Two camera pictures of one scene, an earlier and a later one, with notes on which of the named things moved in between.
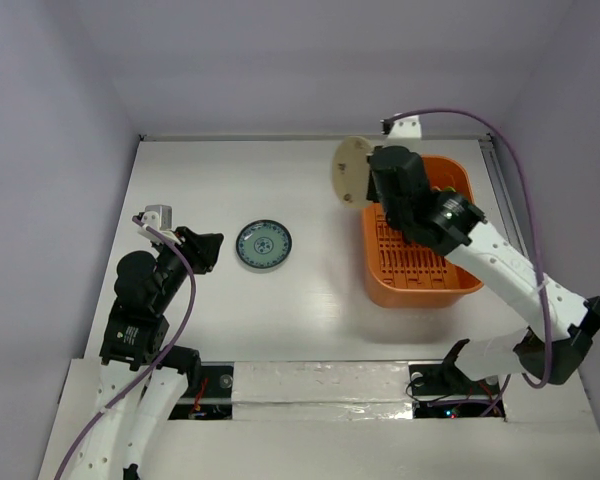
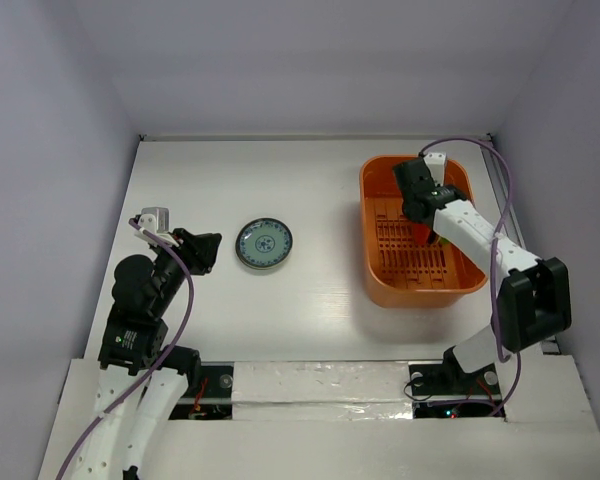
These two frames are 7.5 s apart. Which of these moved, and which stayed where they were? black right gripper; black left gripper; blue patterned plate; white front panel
Moved: black right gripper
Stayed: blue patterned plate; white front panel; black left gripper
